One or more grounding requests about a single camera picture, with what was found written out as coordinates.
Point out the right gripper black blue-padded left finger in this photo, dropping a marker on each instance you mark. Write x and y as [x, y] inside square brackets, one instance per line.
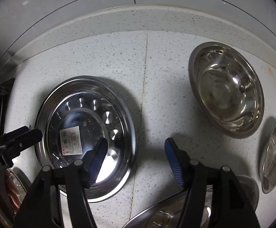
[42, 205]

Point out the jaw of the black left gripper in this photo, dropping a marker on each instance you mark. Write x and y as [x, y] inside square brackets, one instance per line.
[13, 143]

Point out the large steel plate with label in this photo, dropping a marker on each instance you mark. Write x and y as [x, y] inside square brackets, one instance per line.
[73, 117]

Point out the large steel bowl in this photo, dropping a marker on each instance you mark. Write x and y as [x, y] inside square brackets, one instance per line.
[227, 89]

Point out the person's left hand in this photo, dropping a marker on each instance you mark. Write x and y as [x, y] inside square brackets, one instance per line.
[12, 192]

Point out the small steel bowl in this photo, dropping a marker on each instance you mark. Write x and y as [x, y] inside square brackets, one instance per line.
[267, 167]

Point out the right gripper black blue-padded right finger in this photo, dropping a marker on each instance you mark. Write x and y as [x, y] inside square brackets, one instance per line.
[230, 206]

